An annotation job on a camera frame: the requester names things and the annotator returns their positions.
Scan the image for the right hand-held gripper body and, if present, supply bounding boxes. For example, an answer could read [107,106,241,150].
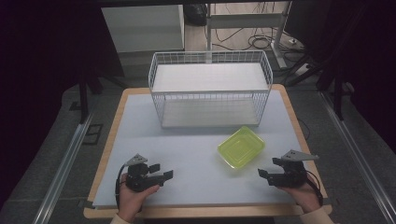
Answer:
[267,149,320,189]

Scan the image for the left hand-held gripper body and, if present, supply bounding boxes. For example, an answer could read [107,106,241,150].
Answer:
[124,153,166,192]

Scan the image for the green plastic container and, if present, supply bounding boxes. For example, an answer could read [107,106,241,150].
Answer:
[217,125,266,171]

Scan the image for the white wire basket rack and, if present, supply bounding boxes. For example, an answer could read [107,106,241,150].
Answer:
[148,49,275,130]

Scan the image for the person's left hand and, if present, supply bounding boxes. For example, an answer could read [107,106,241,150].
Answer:
[117,173,161,224]

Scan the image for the person's right hand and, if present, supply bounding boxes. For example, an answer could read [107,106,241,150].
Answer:
[277,175,322,215]

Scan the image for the pale blue table mat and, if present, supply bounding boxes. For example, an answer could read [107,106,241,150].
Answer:
[92,90,304,209]

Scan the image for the black floor plate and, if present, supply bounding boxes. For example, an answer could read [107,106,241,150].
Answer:
[81,123,105,147]

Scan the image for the black metal stand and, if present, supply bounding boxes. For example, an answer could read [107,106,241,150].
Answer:
[316,69,347,121]
[77,73,105,125]

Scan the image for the white power strip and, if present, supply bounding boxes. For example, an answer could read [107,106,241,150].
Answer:
[293,63,313,77]

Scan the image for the white cabinet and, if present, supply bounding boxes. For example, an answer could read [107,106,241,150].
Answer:
[100,4,186,54]

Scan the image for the black bag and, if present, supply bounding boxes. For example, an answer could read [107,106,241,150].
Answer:
[182,3,208,27]

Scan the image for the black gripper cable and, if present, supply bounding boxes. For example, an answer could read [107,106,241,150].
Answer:
[114,163,129,210]
[305,169,325,207]

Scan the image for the aluminium floor rail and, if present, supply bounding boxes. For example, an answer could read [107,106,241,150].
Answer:
[319,91,396,224]
[32,112,95,224]

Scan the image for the black floor cables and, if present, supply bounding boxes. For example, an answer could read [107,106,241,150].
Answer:
[214,27,307,64]

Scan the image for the white metal desk frame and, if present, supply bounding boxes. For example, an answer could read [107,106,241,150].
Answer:
[205,1,293,70]

